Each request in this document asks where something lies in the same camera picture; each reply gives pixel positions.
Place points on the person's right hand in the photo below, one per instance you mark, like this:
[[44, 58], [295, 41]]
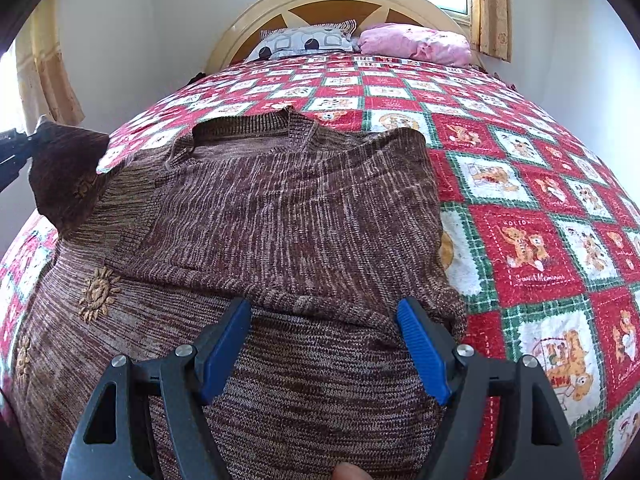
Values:
[[350, 472]]

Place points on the grey patterned pillow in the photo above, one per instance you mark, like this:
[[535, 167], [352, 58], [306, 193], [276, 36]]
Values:
[[300, 40]]

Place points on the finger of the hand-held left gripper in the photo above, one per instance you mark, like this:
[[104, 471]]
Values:
[[12, 147]]

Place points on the brown knit sweater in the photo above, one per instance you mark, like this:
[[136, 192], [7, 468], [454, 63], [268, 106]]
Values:
[[275, 210]]

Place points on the red checked printed quilt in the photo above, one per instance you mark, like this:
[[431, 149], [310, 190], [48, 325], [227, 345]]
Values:
[[525, 210]]

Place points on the pink pillow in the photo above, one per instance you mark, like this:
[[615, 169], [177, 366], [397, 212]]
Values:
[[415, 42]]

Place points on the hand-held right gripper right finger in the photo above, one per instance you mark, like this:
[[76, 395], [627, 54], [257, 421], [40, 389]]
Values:
[[420, 350]]

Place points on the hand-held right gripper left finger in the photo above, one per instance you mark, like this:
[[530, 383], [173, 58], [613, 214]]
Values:
[[225, 350]]

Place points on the yellow patterned curtain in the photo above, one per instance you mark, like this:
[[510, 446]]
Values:
[[492, 10], [47, 70]]

